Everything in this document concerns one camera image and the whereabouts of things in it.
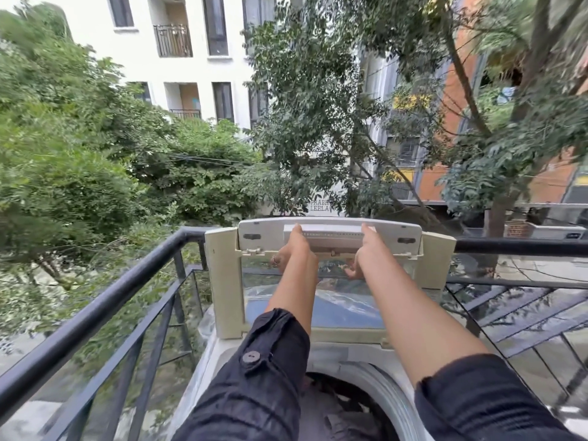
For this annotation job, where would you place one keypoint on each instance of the person's left hand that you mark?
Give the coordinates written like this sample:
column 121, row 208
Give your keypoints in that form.
column 301, row 252

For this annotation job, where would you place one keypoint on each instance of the person's right hand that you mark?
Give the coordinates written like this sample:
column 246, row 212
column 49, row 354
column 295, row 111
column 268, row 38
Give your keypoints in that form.
column 372, row 257

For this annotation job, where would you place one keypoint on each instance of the beige blue washing machine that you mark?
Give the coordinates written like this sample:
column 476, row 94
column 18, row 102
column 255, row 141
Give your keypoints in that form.
column 225, row 280

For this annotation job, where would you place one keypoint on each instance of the black garment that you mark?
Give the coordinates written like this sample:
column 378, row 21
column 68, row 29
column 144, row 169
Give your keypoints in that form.
column 340, row 408

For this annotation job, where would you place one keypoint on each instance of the person's left forearm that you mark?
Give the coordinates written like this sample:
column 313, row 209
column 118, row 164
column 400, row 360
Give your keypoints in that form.
column 294, row 293

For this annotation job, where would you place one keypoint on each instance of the person's right forearm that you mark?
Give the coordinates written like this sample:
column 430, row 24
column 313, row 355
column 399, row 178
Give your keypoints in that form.
column 418, row 321

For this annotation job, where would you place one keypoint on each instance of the person's dark left sleeve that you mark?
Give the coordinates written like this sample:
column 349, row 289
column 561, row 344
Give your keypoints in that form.
column 248, row 390

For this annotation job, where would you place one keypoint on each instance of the person's dark sleeve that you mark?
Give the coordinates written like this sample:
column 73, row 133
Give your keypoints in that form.
column 482, row 399
column 248, row 390

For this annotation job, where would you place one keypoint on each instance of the person's dark right sleeve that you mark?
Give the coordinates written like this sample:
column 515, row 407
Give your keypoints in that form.
column 482, row 399

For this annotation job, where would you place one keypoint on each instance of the orange yellow building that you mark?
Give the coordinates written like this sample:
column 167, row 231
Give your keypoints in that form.
column 546, row 183

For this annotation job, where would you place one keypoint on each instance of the black metal balcony railing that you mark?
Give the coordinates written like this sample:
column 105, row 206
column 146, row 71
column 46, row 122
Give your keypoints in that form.
column 92, row 312

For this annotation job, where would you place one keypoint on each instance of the green trees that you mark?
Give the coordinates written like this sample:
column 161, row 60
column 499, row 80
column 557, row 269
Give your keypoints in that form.
column 69, row 156

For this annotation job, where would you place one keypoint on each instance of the white apartment building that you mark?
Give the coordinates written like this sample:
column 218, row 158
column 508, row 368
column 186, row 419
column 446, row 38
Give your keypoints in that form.
column 138, row 45

